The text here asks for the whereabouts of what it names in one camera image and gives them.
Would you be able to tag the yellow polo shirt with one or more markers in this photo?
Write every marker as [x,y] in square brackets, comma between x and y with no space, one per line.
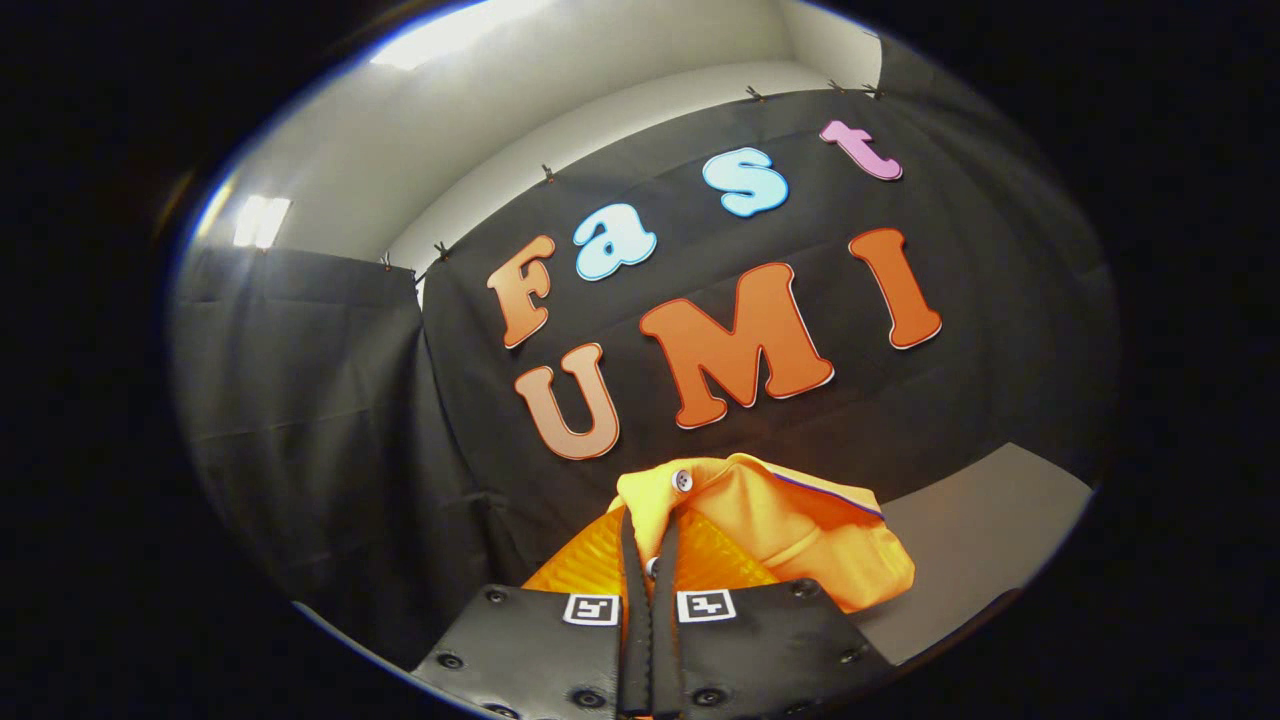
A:
[790,525]

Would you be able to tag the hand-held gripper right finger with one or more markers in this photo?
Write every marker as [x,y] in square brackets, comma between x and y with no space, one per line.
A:
[666,650]

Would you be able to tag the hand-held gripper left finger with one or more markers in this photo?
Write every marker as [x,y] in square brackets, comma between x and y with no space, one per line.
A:
[634,640]

